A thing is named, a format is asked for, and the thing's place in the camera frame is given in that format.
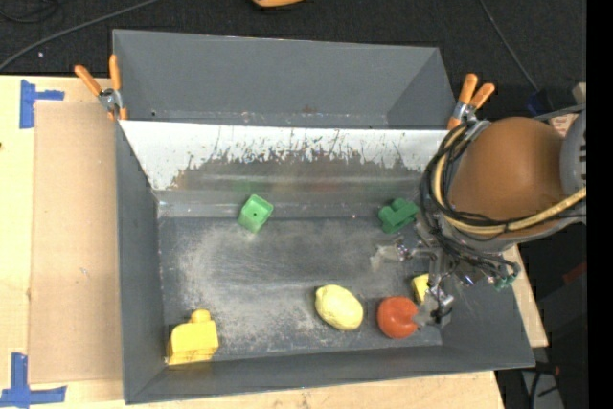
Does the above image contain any yellow toy lemon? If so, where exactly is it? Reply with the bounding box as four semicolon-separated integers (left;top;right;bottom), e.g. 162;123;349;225
314;284;365;331

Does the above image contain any red-orange round toy fruit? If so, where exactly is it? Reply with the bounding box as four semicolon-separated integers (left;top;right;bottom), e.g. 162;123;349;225
375;296;420;340

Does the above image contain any grey metal bin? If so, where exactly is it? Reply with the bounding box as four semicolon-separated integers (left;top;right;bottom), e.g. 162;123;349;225
110;29;536;404

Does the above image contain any light green cube block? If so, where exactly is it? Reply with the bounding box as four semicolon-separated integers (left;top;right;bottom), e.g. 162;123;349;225
237;193;275;235

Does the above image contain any brown cardboard board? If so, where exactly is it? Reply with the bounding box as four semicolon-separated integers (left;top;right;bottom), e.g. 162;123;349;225
27;100;126;385

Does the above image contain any yellow bottle-shaped block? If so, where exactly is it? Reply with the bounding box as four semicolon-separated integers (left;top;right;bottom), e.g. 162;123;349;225
165;308;220;366

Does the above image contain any small yellow block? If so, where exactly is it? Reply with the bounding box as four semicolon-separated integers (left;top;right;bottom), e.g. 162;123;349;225
411;273;431;304

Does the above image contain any dark green notched block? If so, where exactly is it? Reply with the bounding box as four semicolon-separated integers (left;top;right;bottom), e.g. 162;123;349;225
377;197;420;235

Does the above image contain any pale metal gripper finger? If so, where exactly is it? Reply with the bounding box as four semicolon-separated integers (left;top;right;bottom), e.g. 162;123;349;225
370;241;414;273
413;285;455;329

